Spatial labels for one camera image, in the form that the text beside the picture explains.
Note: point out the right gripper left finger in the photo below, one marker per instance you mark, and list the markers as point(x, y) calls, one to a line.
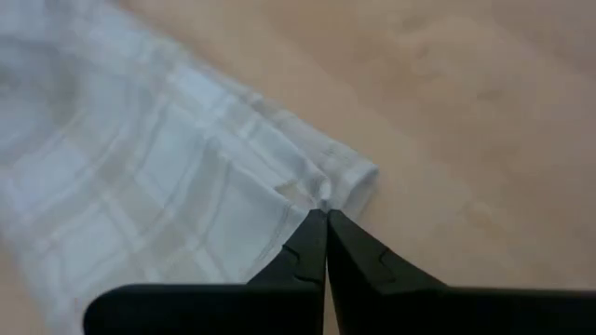
point(261, 307)

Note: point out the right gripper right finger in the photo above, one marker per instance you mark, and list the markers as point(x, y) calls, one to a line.
point(396, 307)

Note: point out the white plaid towel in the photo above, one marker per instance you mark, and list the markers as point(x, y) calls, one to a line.
point(139, 163)

